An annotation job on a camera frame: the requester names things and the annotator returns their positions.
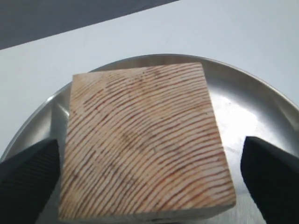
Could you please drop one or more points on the round stainless steel plate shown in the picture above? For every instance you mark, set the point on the round stainless steel plate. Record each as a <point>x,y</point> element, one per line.
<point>244,106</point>

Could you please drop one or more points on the wooden cube block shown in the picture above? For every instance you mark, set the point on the wooden cube block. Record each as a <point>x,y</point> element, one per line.
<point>143,140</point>

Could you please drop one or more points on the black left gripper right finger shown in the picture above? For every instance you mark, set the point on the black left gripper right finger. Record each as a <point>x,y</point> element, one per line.
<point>271,176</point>

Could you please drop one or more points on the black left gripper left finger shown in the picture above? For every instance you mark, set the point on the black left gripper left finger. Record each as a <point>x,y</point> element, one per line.
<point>27,181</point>

